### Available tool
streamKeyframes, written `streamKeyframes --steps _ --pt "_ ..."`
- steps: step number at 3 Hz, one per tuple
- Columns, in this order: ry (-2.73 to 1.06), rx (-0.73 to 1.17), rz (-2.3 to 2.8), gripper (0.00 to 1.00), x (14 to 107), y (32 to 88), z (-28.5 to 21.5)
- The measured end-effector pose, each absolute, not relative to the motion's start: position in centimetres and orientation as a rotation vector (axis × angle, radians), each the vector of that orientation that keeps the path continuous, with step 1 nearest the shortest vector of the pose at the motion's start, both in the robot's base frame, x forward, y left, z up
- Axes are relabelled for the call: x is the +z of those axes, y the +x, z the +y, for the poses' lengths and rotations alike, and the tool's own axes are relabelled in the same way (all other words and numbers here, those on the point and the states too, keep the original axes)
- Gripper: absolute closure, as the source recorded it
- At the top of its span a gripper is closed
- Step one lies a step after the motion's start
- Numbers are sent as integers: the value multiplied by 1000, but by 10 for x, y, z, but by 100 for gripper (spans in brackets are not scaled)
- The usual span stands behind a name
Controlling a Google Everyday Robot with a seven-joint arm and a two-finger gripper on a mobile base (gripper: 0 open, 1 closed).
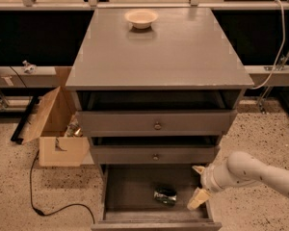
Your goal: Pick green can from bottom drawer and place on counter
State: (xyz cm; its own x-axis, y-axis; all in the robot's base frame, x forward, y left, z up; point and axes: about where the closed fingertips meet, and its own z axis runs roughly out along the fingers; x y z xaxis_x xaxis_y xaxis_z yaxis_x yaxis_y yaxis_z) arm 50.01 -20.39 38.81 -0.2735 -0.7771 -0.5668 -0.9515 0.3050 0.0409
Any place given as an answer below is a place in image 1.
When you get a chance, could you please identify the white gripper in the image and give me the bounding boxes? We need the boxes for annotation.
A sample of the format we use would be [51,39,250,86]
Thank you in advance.
[187,163,229,211]

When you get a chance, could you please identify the crushed green can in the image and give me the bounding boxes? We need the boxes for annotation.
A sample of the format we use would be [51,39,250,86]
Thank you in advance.
[153,187,177,206]

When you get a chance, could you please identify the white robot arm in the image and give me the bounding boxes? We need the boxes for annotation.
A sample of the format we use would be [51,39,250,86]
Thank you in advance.
[187,151,289,211]

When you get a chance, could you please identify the grey open bottom drawer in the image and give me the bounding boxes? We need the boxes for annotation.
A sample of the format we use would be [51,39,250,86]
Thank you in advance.
[92,165,222,231]

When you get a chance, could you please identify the grey middle drawer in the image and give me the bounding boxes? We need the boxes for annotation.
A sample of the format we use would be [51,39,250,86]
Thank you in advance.
[91,145,220,165]

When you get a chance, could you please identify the grey drawer cabinet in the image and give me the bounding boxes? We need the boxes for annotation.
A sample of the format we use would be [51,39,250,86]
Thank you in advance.
[65,7,255,231]

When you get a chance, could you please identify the grey top drawer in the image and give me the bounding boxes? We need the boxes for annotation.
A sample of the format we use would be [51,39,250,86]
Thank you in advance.
[76,111,237,137]

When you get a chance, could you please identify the cans inside cardboard box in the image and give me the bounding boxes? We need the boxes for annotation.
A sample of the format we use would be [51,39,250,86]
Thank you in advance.
[65,120,83,138]

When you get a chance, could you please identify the open cardboard box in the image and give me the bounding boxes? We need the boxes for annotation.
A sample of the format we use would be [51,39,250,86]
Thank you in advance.
[22,66,91,167]

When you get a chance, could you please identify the white ceramic bowl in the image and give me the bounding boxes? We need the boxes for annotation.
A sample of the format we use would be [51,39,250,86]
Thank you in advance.
[124,9,158,30]

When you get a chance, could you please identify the black bar on floor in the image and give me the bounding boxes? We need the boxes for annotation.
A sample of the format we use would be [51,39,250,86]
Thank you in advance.
[11,95,39,144]

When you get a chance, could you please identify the small clear plastic object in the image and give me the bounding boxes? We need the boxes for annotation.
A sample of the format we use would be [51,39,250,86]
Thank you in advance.
[22,61,37,74]

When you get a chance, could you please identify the black power cable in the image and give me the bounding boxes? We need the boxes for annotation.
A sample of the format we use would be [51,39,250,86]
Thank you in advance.
[29,149,96,224]

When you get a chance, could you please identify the white hanging cable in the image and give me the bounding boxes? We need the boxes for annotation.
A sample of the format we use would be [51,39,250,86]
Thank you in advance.
[250,0,287,90]

